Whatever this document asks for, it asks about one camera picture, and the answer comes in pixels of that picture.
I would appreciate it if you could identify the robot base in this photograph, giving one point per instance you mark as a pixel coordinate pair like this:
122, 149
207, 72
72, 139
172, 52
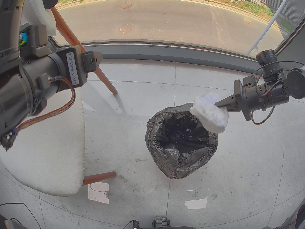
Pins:
161, 223

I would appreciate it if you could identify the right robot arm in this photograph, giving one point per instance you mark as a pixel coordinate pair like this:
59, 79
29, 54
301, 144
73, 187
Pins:
295, 83

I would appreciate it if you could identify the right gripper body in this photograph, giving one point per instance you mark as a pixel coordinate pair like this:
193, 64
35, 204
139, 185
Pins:
259, 96

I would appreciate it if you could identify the white chair with wooden legs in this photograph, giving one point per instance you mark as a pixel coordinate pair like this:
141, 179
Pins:
59, 151

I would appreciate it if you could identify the white paper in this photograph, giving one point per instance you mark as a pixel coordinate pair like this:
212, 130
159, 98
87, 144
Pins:
212, 114

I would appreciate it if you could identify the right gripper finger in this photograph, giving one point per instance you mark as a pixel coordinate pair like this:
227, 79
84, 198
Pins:
227, 101
233, 108

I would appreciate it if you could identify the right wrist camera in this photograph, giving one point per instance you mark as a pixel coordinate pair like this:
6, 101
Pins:
270, 65

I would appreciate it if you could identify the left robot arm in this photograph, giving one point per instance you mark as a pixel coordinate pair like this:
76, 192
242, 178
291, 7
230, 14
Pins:
28, 85

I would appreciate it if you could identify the window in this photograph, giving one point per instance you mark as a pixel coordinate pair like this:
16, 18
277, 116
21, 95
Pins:
166, 51

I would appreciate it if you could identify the black plastic bag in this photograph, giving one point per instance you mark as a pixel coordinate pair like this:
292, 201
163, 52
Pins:
162, 151

